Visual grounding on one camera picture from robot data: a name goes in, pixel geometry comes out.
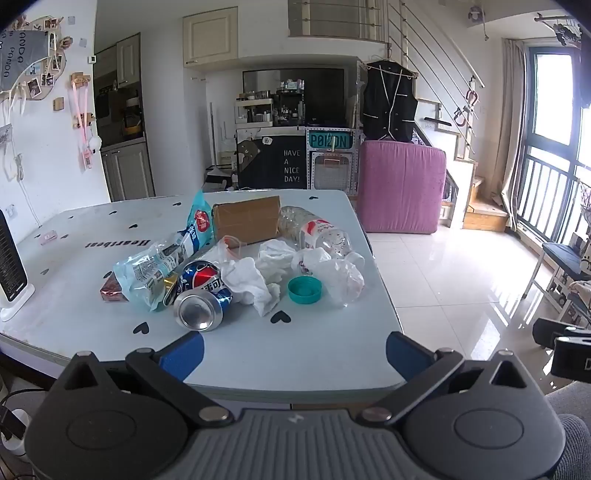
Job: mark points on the blue soda can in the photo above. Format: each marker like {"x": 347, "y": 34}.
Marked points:
{"x": 203, "y": 304}

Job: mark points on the grey kitchen base cabinet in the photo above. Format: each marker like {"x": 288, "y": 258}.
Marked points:
{"x": 127, "y": 170}

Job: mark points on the black framed window with railing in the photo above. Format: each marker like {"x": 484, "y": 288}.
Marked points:
{"x": 554, "y": 161}

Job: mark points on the black lettered board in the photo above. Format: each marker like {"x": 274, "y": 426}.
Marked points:
{"x": 272, "y": 161}

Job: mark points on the white shelf rack with bottles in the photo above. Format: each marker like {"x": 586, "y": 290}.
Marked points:
{"x": 253, "y": 115}

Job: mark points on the teal plastic lid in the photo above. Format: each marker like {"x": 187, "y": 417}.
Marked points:
{"x": 304, "y": 290}

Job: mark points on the gold foil wrapper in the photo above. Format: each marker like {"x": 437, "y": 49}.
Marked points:
{"x": 170, "y": 287}

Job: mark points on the beige curtain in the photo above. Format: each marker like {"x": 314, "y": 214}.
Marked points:
{"x": 511, "y": 115}

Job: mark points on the pink mattress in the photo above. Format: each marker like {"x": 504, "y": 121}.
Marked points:
{"x": 401, "y": 184}

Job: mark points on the white tissue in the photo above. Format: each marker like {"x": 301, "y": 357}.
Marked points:
{"x": 277, "y": 256}
{"x": 249, "y": 284}

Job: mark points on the light blue snack bag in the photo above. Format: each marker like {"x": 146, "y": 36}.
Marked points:
{"x": 147, "y": 272}

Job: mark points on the cream wall cabinet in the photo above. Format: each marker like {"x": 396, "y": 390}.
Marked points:
{"x": 210, "y": 37}

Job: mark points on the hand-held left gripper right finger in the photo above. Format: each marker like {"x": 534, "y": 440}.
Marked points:
{"x": 402, "y": 350}

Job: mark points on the white plastic bag red print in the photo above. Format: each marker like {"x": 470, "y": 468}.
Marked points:
{"x": 337, "y": 277}

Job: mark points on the person's grey trouser leg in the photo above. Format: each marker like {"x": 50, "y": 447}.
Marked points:
{"x": 572, "y": 429}

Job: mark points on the white perforated metal cabinet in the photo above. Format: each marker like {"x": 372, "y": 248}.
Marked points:
{"x": 334, "y": 175}

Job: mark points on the clear plastic bottle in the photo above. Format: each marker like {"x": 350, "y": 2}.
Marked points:
{"x": 318, "y": 230}

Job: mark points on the pink hanging ribbon ornament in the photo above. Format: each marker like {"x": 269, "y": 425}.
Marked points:
{"x": 83, "y": 120}

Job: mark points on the teal sign plate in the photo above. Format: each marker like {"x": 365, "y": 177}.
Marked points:
{"x": 330, "y": 140}

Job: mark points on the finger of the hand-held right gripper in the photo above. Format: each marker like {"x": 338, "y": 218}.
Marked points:
{"x": 549, "y": 331}

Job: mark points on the small red box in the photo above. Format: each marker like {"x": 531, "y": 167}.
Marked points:
{"x": 111, "y": 290}

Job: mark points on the white electric heater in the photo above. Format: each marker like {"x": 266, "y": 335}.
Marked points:
{"x": 11, "y": 272}

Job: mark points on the black brush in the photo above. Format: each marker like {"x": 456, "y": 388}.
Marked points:
{"x": 438, "y": 122}

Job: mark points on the small clear zip bag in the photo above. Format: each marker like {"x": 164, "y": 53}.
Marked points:
{"x": 228, "y": 247}

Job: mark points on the wall photo board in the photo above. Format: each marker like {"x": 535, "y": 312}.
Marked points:
{"x": 27, "y": 60}

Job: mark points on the metal stair railing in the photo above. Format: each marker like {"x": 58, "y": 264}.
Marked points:
{"x": 429, "y": 41}

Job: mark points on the black vest white trim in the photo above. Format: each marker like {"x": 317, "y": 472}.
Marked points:
{"x": 388, "y": 101}

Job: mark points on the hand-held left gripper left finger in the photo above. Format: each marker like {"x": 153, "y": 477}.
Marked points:
{"x": 184, "y": 354}

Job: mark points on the wooden staircase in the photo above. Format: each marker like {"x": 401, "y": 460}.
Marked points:
{"x": 480, "y": 207}

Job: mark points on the brown cardboard box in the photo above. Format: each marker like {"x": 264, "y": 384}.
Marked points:
{"x": 247, "y": 220}

